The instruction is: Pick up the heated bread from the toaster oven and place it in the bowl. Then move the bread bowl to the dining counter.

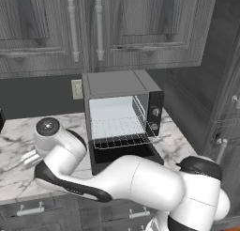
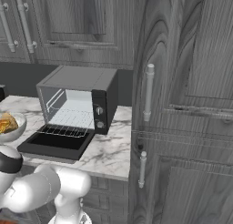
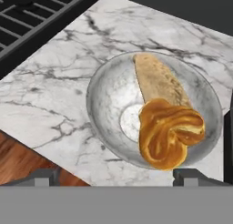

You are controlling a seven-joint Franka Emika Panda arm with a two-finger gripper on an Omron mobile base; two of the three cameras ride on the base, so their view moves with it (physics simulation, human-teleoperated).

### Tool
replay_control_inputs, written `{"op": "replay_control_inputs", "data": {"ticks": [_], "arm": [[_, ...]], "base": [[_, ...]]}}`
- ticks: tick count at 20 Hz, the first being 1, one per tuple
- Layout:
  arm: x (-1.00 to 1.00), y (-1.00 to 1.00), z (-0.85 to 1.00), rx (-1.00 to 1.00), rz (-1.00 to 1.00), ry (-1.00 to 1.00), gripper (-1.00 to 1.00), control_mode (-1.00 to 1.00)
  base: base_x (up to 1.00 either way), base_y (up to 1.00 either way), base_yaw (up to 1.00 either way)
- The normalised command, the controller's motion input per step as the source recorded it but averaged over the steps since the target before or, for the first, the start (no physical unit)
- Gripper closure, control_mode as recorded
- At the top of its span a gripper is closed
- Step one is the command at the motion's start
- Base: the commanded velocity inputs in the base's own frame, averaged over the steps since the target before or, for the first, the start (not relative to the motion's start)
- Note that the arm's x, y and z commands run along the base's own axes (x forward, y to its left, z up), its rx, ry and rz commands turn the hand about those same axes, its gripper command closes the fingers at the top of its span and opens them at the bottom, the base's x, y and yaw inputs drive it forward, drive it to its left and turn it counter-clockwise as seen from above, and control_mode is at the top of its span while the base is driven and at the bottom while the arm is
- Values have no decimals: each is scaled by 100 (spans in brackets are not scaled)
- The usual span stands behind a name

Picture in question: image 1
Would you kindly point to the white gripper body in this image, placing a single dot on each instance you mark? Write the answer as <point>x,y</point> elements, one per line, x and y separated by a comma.
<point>31,159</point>

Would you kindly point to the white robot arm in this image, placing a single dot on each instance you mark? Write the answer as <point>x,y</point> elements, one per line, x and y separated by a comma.
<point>150,181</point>

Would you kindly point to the toaster oven door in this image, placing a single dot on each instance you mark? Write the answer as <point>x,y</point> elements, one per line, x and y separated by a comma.
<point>125,153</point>

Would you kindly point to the dark grey toaster oven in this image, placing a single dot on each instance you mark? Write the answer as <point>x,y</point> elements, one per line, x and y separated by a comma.
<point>115,82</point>

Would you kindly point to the toaster oven knob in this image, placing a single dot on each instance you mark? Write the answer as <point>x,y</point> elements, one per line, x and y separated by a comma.
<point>154,111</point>
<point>153,126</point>

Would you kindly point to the grey drawer front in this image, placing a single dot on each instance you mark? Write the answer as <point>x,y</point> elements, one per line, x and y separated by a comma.
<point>59,206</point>
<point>118,213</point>

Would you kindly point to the grey wood cupboard door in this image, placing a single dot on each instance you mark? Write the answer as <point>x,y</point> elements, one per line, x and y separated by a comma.
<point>34,53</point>
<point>150,28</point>

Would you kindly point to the tall grey wood cabinet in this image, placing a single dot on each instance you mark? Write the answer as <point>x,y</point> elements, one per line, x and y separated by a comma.
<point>226,84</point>

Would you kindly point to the beige wall outlet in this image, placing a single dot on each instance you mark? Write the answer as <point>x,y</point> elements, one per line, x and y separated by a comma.
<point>76,89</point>

